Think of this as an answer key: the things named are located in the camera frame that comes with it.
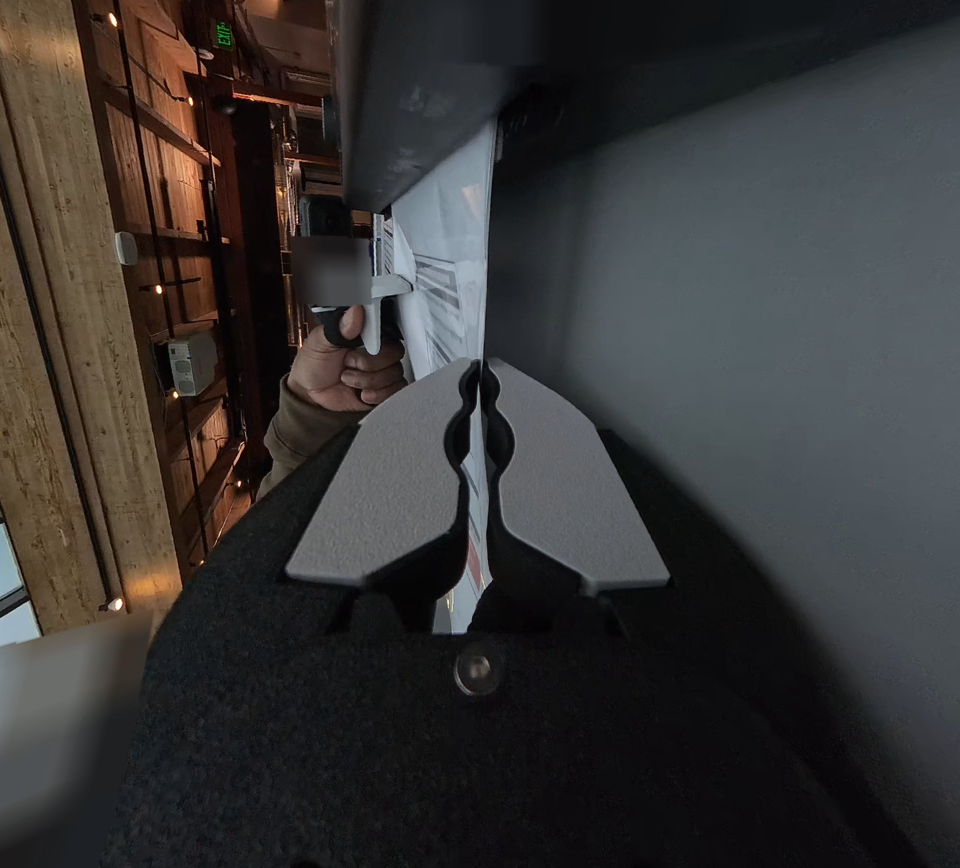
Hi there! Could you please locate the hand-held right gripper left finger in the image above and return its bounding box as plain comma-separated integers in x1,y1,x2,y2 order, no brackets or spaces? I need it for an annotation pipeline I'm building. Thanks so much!
285,360,481,633

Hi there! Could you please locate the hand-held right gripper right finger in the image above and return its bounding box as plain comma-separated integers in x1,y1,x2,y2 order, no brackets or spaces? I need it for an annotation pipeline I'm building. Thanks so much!
480,356,671,598

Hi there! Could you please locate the laminating pouch with paper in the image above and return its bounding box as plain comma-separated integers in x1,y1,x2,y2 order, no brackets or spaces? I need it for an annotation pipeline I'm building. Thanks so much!
388,118,502,635

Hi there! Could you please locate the black laminator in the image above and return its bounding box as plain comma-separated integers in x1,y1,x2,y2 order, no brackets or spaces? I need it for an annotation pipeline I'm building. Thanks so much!
318,0,960,213

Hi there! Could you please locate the person's left forearm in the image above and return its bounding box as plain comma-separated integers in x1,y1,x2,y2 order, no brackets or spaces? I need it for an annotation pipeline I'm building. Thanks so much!
255,373,370,503

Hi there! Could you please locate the person's left hand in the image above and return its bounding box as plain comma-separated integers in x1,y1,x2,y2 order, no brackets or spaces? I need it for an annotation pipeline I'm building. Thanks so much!
287,305,408,413

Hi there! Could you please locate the white wall speaker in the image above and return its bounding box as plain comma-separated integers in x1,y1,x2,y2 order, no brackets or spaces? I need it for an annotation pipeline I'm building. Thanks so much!
165,334,220,397

